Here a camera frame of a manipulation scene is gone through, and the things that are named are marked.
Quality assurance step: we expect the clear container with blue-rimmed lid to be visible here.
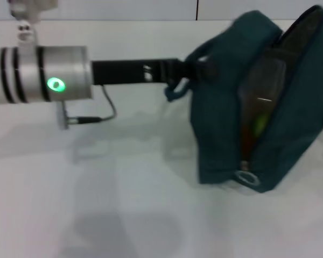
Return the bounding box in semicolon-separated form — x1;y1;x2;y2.
238;45;287;162

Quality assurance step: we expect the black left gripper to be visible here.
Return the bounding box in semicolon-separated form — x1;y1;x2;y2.
90;57;219;87

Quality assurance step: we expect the green cucumber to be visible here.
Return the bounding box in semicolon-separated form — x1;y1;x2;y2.
254;114;271;137

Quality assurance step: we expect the dark teal fabric lunch bag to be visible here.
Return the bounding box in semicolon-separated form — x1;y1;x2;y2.
164;4;323;194

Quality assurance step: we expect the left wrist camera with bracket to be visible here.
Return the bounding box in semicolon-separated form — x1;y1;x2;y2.
6;0;59;46

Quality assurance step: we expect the metal zipper pull ring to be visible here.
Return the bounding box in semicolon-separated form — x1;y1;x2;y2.
235;170;259;188

